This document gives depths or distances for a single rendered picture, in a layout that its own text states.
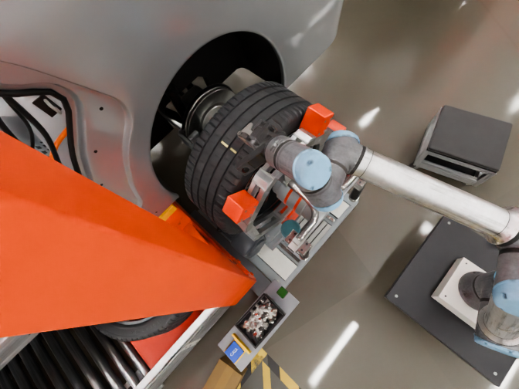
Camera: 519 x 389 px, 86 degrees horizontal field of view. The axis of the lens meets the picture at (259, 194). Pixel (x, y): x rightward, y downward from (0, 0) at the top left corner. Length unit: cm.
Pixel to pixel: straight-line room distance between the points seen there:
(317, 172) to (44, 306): 53
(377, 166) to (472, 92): 206
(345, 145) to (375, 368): 152
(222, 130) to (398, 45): 224
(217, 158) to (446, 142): 149
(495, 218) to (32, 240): 96
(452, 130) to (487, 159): 25
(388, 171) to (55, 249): 74
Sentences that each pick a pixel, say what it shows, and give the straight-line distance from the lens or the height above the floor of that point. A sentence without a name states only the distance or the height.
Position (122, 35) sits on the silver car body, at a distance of 88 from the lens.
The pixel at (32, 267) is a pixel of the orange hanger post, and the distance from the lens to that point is 36.
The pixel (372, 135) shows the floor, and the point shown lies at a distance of 236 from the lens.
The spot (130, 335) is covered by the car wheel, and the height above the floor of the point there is 50.
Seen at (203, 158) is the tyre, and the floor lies 112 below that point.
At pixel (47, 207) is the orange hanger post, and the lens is 31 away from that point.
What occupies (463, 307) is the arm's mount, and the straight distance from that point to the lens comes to 176.
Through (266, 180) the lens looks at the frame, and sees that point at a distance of 92.
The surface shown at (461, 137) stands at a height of 34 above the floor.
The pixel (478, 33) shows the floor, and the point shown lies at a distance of 326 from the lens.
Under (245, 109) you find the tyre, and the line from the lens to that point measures 101.
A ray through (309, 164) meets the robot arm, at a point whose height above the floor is 139.
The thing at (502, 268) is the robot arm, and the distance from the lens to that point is 99.
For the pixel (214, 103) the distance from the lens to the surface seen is 137.
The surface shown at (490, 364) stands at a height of 30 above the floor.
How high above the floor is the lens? 197
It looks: 68 degrees down
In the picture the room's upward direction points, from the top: 22 degrees counter-clockwise
